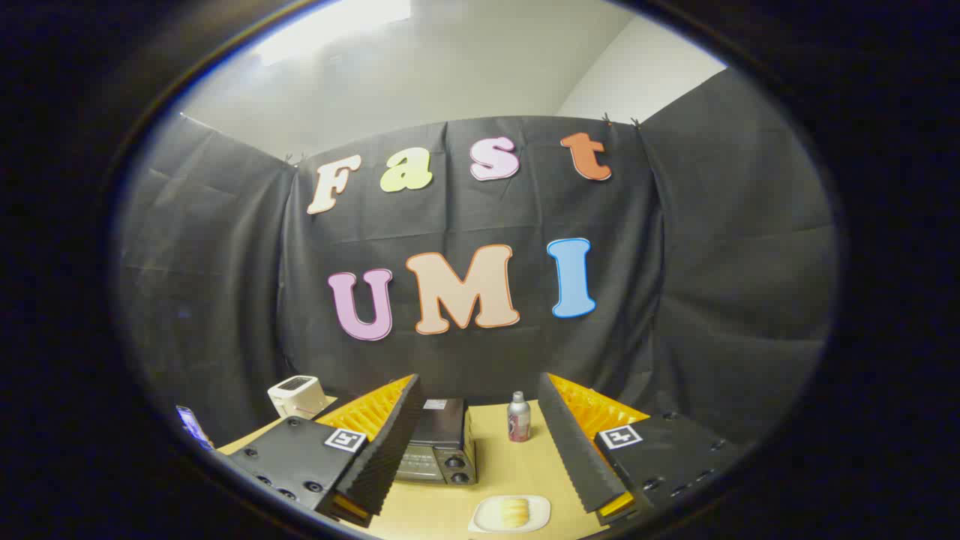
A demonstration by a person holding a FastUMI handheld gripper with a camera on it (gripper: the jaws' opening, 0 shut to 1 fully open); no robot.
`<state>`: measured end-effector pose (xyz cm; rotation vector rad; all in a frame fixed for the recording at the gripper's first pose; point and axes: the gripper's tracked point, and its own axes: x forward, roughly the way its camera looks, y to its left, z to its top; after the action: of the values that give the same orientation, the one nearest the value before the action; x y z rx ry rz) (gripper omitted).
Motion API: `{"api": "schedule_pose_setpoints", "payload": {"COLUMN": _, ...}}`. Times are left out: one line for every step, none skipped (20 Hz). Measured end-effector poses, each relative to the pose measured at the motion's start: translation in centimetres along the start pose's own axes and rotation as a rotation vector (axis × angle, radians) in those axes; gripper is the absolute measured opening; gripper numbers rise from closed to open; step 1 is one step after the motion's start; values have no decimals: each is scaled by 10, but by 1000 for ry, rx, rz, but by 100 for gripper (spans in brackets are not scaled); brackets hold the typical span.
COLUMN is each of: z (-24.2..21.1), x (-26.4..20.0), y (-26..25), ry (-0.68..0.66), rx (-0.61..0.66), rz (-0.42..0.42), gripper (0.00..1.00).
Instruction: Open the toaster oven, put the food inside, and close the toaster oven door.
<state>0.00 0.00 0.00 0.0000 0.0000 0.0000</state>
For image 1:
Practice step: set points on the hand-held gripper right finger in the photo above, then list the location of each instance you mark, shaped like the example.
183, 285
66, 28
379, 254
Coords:
570, 450

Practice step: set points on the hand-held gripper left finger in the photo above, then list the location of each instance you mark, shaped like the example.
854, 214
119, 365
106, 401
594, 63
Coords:
390, 442

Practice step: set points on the black toaster oven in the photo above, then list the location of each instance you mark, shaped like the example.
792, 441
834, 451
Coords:
442, 424

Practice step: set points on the ridged bread roll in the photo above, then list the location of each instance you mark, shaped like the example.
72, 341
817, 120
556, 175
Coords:
514, 512

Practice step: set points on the white pop-up toaster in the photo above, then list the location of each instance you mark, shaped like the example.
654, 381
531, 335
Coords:
296, 394

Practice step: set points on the pink drink bottle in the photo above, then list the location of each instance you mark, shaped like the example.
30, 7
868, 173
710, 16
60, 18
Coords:
518, 420

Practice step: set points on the white square plate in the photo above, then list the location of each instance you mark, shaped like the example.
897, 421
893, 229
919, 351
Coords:
487, 517

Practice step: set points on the smartphone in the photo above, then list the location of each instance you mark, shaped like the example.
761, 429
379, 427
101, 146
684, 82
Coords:
193, 426

